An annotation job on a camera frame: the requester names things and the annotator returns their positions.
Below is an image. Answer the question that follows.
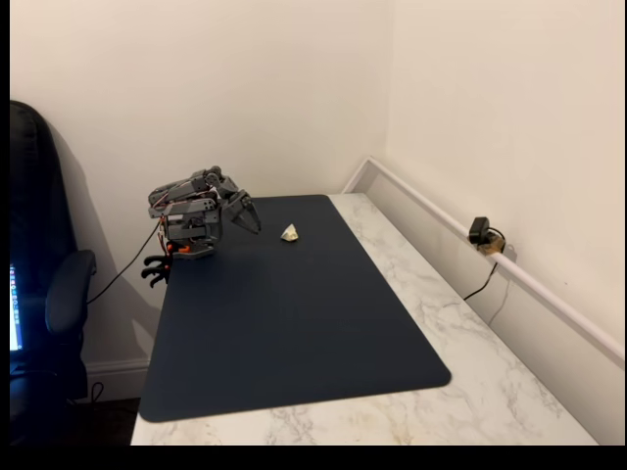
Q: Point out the dark blue desk mat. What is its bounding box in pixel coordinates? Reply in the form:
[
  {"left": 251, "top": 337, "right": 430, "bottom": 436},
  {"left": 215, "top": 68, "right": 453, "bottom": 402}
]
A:
[{"left": 138, "top": 194, "right": 453, "bottom": 423}]

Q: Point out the black orange table clamp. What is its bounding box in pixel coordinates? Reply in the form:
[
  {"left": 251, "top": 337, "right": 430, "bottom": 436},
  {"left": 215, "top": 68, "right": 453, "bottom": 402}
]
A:
[
  {"left": 141, "top": 266, "right": 170, "bottom": 290},
  {"left": 142, "top": 243, "right": 173, "bottom": 270}
]

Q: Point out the black office chair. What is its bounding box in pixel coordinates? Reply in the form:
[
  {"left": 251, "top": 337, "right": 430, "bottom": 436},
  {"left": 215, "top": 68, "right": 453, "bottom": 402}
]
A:
[{"left": 9, "top": 100, "right": 99, "bottom": 447}]

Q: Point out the white baseboard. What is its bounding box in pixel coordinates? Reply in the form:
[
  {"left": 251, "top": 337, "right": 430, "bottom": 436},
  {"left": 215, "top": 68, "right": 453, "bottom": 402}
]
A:
[{"left": 85, "top": 358, "right": 151, "bottom": 403}]

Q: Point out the black webcam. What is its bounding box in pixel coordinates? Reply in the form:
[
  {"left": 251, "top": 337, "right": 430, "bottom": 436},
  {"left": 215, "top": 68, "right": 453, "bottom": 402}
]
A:
[{"left": 468, "top": 216, "right": 490, "bottom": 245}]

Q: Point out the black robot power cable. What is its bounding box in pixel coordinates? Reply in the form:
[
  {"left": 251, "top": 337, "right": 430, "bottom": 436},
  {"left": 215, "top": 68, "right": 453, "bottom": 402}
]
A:
[{"left": 86, "top": 220, "right": 163, "bottom": 306}]

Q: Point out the black webcam cable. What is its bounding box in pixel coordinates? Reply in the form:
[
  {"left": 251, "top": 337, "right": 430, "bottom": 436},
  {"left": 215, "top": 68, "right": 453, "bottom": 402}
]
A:
[{"left": 462, "top": 227, "right": 506, "bottom": 302}]

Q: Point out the white wall rail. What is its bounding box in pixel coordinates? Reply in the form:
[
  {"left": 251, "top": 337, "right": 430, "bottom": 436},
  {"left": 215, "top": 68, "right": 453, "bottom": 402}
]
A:
[{"left": 341, "top": 156, "right": 626, "bottom": 364}]

